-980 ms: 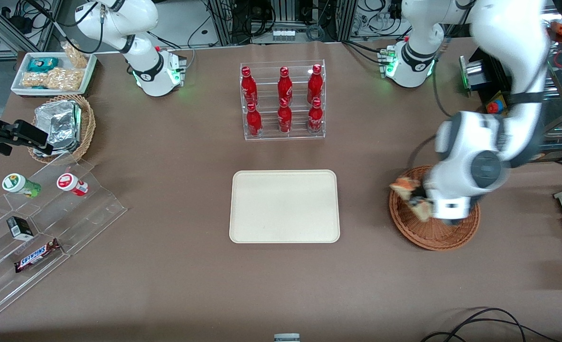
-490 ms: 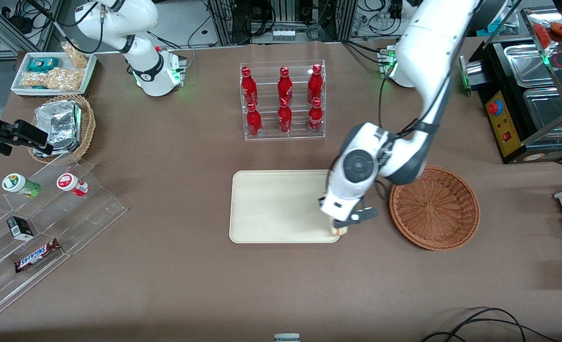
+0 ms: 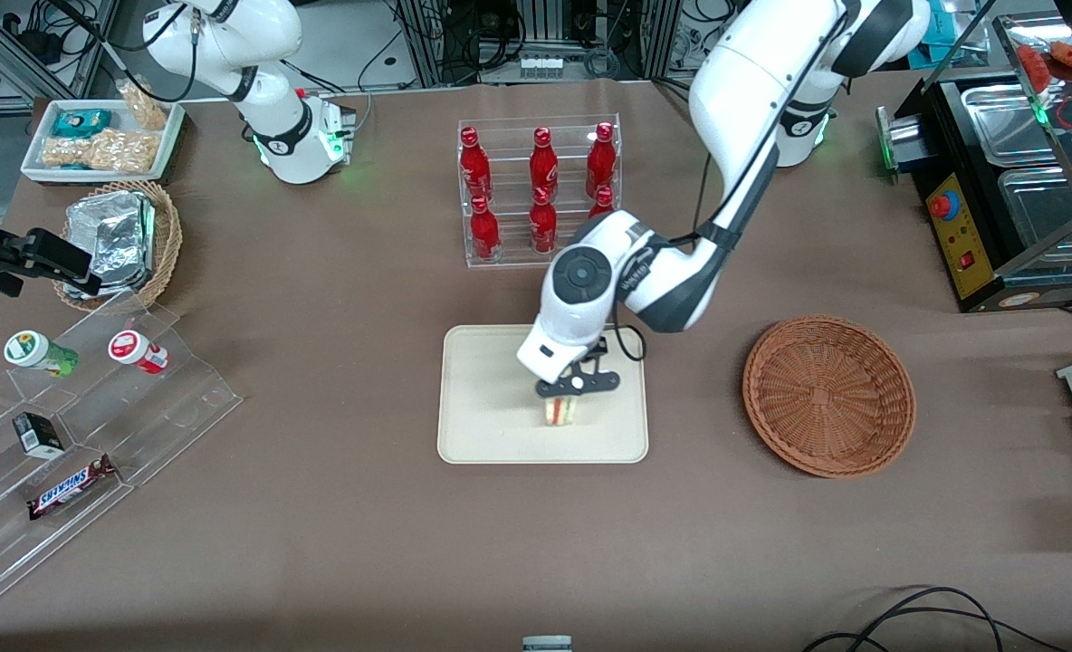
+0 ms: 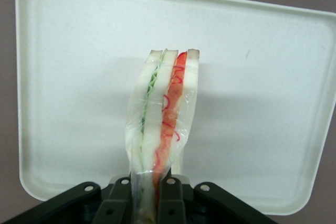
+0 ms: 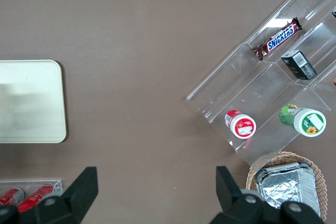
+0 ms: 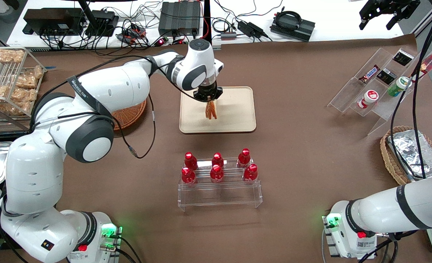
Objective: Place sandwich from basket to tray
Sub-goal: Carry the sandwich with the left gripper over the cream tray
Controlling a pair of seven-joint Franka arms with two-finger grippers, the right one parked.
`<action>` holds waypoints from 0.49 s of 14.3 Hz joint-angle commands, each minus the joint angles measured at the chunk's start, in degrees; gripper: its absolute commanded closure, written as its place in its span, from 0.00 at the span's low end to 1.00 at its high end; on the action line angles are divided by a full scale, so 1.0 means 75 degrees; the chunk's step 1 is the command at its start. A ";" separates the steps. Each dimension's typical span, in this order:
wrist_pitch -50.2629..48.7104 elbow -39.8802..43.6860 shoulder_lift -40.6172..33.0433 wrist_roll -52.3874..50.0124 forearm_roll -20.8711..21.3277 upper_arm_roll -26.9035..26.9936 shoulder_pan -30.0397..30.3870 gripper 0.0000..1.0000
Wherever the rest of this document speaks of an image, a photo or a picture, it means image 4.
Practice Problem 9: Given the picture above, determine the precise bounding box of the cream rectangular tray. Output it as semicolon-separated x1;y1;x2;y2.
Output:
15;0;336;217

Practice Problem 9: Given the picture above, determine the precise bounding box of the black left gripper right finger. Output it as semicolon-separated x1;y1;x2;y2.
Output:
156;176;187;224

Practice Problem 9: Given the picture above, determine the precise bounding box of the triangle sandwich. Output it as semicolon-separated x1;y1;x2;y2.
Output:
124;48;202;224

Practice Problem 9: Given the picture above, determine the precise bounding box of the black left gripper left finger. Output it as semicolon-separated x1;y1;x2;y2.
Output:
96;176;135;224

